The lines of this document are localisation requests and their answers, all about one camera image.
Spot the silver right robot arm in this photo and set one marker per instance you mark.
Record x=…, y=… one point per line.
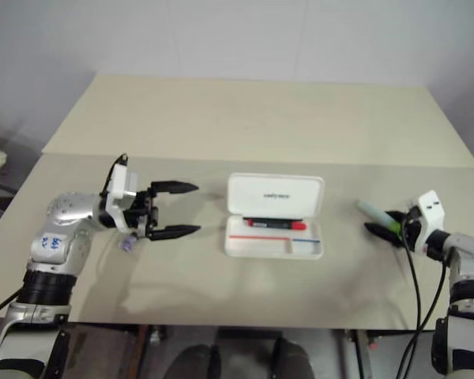
x=468, y=268

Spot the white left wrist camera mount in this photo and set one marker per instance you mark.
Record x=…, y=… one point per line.
x=119, y=179

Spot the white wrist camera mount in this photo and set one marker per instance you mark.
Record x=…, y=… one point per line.
x=119, y=179
x=430, y=213

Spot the dark rounded shape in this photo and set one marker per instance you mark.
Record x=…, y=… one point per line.
x=292, y=357

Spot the green marker with pale cap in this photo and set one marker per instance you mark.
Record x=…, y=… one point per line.
x=375, y=213

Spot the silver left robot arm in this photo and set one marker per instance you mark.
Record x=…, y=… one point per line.
x=57, y=245

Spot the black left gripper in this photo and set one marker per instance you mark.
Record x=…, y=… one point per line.
x=142, y=213

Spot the small purple marker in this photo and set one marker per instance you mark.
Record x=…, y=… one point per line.
x=125, y=244

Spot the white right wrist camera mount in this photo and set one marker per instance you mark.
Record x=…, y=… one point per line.
x=430, y=213

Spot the white plastic pencil case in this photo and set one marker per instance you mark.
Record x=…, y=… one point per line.
x=274, y=195

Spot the red marker with black barrel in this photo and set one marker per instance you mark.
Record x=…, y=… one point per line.
x=276, y=224

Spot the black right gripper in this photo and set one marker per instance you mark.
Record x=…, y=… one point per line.
x=408, y=233

